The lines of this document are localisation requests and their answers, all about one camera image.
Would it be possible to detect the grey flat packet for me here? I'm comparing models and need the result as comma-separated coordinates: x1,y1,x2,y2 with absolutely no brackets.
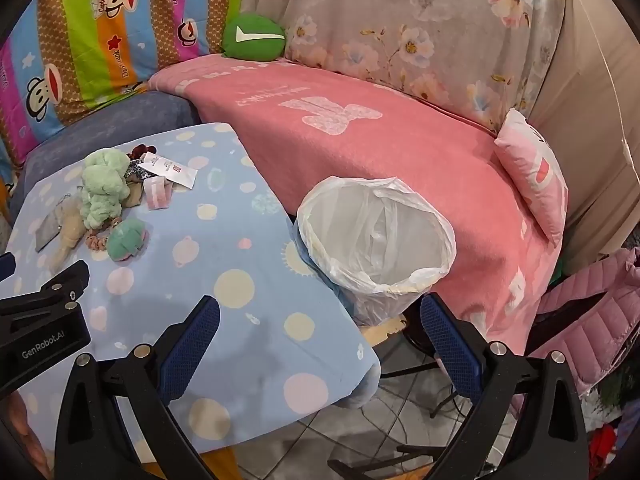
36,207,66,253

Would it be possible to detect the white pink sock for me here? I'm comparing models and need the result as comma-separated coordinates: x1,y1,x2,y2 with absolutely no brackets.
145,176,176,211

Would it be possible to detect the small pink pillow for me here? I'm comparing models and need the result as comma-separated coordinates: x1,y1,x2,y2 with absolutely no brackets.
494,108,570,247

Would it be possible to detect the large green fluffy sock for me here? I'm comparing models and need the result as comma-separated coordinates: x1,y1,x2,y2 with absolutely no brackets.
80,150,132,230

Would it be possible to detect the leopard print ribbon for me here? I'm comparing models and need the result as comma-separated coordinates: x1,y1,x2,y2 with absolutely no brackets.
124,157,151,181

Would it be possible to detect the striped monkey print blanket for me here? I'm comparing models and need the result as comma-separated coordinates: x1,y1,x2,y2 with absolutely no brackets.
0,0,251,181

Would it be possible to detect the thin white cord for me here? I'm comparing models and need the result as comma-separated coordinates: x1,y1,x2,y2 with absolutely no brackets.
567,0,640,181

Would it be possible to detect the pink puffer jacket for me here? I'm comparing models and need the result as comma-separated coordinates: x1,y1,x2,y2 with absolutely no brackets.
532,247,640,391

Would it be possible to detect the pink blanket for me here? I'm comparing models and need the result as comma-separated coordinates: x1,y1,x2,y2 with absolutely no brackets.
147,52,566,356

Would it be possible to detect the white plastic package red logo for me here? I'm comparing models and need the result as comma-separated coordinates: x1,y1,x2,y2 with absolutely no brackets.
137,156,198,190

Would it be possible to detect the light blue waste bin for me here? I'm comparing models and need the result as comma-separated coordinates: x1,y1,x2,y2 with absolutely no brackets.
290,220,361,311

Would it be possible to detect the wooden stool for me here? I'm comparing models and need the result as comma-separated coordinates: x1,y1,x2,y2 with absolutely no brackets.
360,312,481,421

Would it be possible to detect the blue-grey sofa cushion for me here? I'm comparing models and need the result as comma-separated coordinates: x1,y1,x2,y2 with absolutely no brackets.
10,91,203,196

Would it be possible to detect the green plush cushion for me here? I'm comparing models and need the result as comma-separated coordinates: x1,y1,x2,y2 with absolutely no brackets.
221,11,287,63

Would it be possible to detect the small green fluffy sock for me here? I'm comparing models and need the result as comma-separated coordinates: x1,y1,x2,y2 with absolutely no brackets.
106,217,150,263

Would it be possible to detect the pink scrunchie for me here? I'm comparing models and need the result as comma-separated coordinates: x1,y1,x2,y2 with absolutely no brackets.
84,229,113,252

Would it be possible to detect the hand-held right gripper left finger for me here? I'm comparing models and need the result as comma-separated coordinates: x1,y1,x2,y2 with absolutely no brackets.
54,295,236,480

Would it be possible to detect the light blue dotted tablecloth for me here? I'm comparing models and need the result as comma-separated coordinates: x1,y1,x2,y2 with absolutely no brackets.
0,122,383,461

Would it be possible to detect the red cloth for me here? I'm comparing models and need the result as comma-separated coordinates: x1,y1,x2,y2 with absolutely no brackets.
587,422,631,466

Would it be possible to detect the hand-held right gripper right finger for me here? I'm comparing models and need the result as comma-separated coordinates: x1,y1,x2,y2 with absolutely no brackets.
419,292,591,480

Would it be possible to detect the grey floral quilt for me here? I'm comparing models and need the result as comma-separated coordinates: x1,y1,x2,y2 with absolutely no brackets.
240,0,573,133

